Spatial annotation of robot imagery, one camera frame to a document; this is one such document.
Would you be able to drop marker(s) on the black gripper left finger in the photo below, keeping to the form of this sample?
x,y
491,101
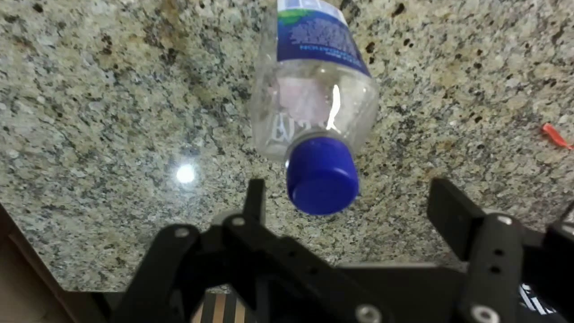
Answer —
x,y
288,280

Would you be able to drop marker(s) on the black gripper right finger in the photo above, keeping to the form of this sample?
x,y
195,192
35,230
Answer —
x,y
489,244

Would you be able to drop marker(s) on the water bottle blue label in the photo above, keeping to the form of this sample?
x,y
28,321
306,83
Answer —
x,y
313,104

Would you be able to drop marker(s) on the small red object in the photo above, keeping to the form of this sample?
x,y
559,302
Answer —
x,y
557,137

